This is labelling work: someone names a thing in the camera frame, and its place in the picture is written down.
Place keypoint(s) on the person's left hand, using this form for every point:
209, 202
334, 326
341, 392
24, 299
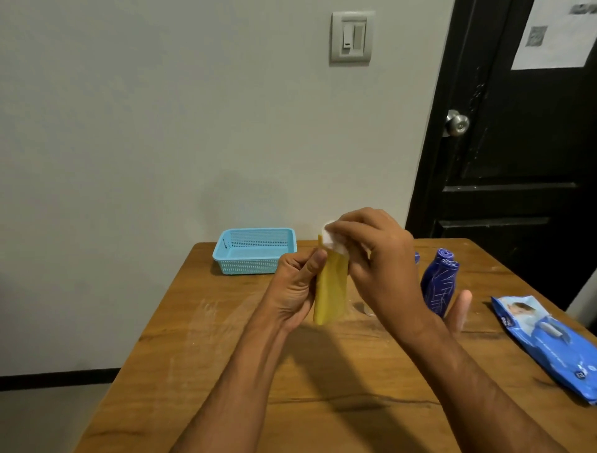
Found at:
289, 294

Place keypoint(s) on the person's right hand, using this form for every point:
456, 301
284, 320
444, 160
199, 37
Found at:
387, 270

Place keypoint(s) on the yellow capped bottle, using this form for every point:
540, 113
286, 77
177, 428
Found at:
332, 294

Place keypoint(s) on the blue plastic basket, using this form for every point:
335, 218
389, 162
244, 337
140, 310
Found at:
252, 245

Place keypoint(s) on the white wipe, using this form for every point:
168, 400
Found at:
330, 235

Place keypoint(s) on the peach pink bottle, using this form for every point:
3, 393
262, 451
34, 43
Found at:
459, 308

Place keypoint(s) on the blue wet wipes pack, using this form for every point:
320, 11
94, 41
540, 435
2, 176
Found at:
550, 345

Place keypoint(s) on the person's left forearm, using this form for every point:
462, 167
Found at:
238, 396

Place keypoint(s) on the person's right forearm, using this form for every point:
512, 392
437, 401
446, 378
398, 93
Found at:
471, 396

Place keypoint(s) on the wooden table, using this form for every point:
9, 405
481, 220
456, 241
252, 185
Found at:
186, 373

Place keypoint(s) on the silver door knob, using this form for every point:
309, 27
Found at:
457, 123

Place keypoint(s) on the black panel door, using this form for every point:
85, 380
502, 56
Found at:
513, 140

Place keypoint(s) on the black baseboard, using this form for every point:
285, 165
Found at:
56, 379

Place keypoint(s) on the white paper sheet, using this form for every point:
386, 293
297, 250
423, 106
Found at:
559, 42

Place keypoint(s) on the grey wall light switch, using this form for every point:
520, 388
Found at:
352, 37

